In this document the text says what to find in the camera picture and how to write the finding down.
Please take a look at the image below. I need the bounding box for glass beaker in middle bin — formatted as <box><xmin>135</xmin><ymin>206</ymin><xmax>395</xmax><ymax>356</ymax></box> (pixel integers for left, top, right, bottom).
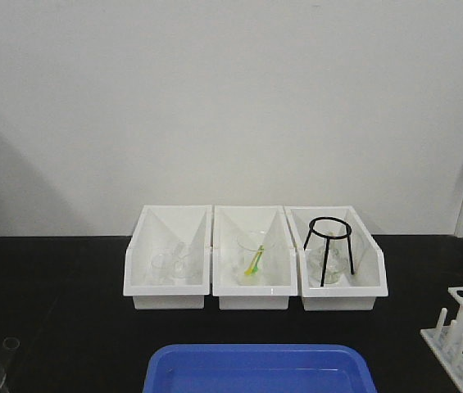
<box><xmin>234</xmin><ymin>231</ymin><xmax>275</xmax><ymax>286</ymax></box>

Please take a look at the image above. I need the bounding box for glass flask in right bin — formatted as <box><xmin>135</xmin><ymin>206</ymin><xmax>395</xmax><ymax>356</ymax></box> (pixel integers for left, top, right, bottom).
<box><xmin>306</xmin><ymin>246</ymin><xmax>348</xmax><ymax>287</ymax></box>

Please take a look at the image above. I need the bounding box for green plastic spatula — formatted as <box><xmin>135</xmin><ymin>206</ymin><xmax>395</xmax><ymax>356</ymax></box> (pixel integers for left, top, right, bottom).
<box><xmin>251</xmin><ymin>245</ymin><xmax>264</xmax><ymax>274</ymax></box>

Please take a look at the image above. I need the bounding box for clear glass test tube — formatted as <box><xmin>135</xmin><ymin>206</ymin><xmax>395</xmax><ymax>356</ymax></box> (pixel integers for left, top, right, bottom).
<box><xmin>0</xmin><ymin>337</ymin><xmax>20</xmax><ymax>371</ymax></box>

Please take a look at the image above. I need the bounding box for white middle storage bin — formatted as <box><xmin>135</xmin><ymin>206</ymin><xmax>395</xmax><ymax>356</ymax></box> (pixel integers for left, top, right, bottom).
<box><xmin>212</xmin><ymin>206</ymin><xmax>297</xmax><ymax>311</ymax></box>

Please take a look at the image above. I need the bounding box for black wire tripod stand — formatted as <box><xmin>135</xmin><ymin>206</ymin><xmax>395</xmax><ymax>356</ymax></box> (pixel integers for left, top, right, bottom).
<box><xmin>303</xmin><ymin>216</ymin><xmax>355</xmax><ymax>274</ymax></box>

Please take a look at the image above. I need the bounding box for blue plastic tray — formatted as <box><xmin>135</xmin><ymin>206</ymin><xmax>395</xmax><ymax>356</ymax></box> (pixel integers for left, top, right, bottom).
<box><xmin>143</xmin><ymin>344</ymin><xmax>376</xmax><ymax>392</ymax></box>

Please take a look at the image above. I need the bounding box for white left storage bin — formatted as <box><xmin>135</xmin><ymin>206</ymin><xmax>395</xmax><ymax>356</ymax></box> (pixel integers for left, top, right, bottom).
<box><xmin>123</xmin><ymin>205</ymin><xmax>212</xmax><ymax>310</ymax></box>

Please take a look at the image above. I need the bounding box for white right storage bin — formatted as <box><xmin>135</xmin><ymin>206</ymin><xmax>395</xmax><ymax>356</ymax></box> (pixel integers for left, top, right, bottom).
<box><xmin>284</xmin><ymin>206</ymin><xmax>388</xmax><ymax>311</ymax></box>

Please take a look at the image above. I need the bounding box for glassware in left bin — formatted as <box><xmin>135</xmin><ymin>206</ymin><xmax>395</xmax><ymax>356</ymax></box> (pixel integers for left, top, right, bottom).
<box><xmin>150</xmin><ymin>242</ymin><xmax>194</xmax><ymax>285</ymax></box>

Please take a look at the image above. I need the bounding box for white storage bin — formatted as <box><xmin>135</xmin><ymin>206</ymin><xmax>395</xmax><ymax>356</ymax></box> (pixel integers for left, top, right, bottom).
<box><xmin>123</xmin><ymin>205</ymin><xmax>212</xmax><ymax>310</ymax></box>
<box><xmin>212</xmin><ymin>206</ymin><xmax>297</xmax><ymax>311</ymax></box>
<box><xmin>284</xmin><ymin>206</ymin><xmax>388</xmax><ymax>311</ymax></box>

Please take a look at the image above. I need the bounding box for yellow plastic spatula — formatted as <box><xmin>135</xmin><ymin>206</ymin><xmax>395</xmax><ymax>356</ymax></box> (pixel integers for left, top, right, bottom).
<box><xmin>244</xmin><ymin>245</ymin><xmax>264</xmax><ymax>276</ymax></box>

